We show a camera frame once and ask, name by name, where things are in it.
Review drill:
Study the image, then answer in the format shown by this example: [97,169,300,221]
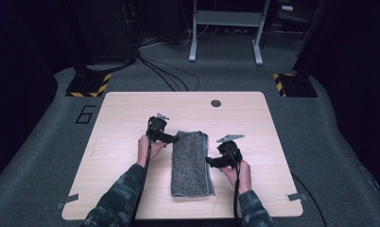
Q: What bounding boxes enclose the white metal desk frame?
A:
[188,0,271,66]

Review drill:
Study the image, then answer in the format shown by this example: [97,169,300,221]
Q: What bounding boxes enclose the bundle of black floor cables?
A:
[135,51,201,93]

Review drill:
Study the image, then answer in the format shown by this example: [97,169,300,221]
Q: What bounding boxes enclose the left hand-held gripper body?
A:
[146,113,170,143]

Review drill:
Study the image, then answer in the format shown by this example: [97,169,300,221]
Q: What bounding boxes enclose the dark equipment cabinet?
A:
[69,0,139,65]

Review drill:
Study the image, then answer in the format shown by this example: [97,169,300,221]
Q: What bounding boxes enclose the person's right hand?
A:
[218,159,253,196]

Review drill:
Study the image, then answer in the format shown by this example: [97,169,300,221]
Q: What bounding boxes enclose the grey towel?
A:
[170,130,216,199]

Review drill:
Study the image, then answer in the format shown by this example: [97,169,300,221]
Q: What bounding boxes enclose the hand-held gripper black cable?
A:
[130,121,156,227]
[232,150,243,227]

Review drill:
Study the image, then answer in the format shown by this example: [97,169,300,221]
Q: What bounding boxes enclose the black hazard-striped base plate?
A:
[65,72,112,98]
[272,72,319,98]

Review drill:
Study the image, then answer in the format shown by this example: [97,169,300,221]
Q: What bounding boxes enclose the person's left hand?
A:
[136,134,169,168]

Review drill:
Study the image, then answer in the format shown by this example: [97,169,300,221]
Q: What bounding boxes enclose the right hand-held gripper black cable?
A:
[232,150,243,227]

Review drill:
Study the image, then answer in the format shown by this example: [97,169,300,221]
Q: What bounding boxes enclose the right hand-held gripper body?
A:
[216,134,246,168]

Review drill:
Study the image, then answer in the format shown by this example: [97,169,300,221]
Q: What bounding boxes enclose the black stand post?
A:
[291,0,329,79]
[68,0,95,79]

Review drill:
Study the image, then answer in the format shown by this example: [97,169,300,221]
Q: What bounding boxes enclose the black cable beside table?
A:
[290,172,328,227]

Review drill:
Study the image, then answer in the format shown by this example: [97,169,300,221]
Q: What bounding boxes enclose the left hand-held gripper black cable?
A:
[130,121,156,227]

